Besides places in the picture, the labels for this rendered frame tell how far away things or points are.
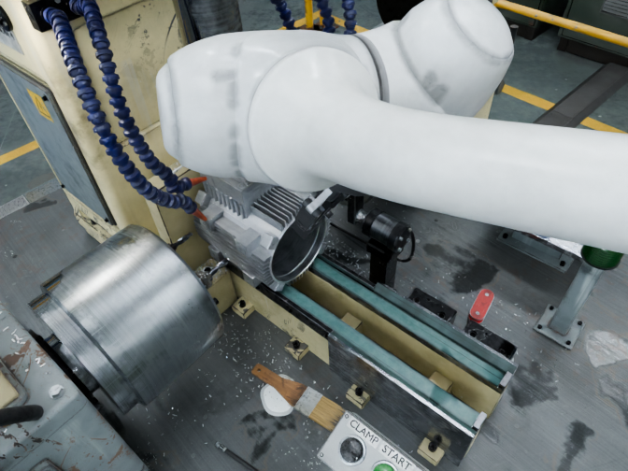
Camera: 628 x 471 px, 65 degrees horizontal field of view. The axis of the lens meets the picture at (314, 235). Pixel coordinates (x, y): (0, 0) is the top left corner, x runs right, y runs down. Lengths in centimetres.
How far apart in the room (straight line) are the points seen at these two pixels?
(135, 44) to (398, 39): 61
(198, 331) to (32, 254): 73
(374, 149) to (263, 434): 78
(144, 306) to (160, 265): 6
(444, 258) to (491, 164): 96
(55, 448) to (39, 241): 80
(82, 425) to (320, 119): 56
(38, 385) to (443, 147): 58
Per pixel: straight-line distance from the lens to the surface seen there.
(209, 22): 75
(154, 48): 98
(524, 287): 121
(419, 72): 42
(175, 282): 77
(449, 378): 99
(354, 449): 68
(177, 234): 99
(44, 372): 73
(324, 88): 32
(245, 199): 88
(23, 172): 323
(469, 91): 43
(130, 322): 75
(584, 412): 109
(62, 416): 70
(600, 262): 97
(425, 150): 27
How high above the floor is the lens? 171
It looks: 47 degrees down
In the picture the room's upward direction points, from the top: 4 degrees counter-clockwise
